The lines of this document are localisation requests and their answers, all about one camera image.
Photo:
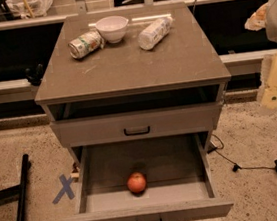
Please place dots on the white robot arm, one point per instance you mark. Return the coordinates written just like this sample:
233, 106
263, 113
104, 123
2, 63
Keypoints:
271, 21

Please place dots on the green white soda can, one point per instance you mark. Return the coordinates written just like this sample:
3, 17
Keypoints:
85, 44

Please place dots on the blue tape cross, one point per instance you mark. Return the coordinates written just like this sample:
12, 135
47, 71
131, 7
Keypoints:
66, 189

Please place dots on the red apple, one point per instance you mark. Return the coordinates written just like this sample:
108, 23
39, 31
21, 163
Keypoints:
136, 182

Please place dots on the open grey lower drawer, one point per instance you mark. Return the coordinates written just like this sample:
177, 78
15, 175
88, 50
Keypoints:
179, 185

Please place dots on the white plastic bottle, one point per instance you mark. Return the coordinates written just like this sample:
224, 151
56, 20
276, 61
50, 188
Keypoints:
156, 31

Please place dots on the closed grey upper drawer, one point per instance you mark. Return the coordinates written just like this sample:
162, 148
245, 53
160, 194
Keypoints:
125, 127

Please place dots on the grey drawer cabinet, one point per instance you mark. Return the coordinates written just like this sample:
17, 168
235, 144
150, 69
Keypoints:
182, 70

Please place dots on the black stand leg left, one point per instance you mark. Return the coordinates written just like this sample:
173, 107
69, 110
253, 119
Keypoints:
18, 192

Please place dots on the white bowl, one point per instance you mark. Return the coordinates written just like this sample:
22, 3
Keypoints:
112, 28

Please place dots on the black clamp object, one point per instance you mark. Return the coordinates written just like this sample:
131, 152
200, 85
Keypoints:
35, 75

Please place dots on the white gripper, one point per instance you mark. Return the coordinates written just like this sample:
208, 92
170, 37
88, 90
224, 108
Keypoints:
267, 95

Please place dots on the white plastic bag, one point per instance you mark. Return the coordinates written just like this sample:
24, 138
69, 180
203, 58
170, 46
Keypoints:
29, 8

